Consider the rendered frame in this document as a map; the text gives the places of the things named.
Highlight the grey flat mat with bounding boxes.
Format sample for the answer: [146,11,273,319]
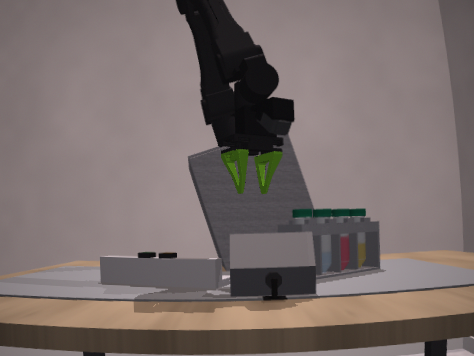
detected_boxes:
[0,258,474,302]

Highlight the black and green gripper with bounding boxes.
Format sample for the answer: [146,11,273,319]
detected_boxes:
[219,127,283,194]

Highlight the green screw cap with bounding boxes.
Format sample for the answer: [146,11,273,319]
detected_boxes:
[292,209,312,218]
[349,209,366,217]
[313,209,332,217]
[332,209,350,217]

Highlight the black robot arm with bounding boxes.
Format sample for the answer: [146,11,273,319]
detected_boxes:
[176,0,295,146]

